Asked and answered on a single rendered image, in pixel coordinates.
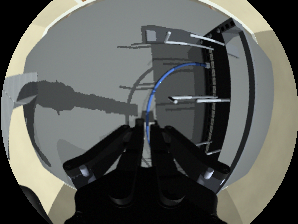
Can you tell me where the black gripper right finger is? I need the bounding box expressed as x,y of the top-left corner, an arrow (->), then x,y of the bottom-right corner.
148,111 -> 231,206

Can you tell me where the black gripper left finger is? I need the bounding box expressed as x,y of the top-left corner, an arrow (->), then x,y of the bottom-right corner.
63,110 -> 146,205

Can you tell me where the black patch panel rack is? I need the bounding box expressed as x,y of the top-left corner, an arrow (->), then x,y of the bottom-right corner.
146,17 -> 257,195

